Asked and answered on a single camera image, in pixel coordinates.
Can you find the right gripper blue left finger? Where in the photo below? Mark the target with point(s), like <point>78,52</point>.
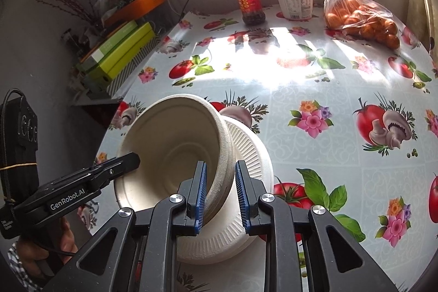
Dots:
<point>195,201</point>

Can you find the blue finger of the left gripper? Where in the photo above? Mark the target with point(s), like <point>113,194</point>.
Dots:
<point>116,167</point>

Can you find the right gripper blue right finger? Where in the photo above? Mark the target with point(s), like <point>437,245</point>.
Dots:
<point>249,190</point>

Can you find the white paper plate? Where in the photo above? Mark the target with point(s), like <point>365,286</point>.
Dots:
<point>224,237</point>

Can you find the large beige paper bowl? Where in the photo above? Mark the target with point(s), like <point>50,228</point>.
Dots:
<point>170,137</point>

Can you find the black control box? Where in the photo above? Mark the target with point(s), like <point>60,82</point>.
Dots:
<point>19,143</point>

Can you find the green cardboard boxes stack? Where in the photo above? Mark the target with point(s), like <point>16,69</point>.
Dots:
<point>106,61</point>

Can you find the floral vegetable print tablecloth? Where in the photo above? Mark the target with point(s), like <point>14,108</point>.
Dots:
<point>355,120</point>

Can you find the orange tray with clutter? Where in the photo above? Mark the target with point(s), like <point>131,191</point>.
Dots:
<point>132,11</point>

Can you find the white plastic tub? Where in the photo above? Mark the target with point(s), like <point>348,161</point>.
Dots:
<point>296,9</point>

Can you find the red chili sauce jar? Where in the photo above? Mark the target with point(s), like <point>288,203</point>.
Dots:
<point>252,12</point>

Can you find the patterned cream curtain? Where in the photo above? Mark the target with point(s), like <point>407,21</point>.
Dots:
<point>422,20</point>

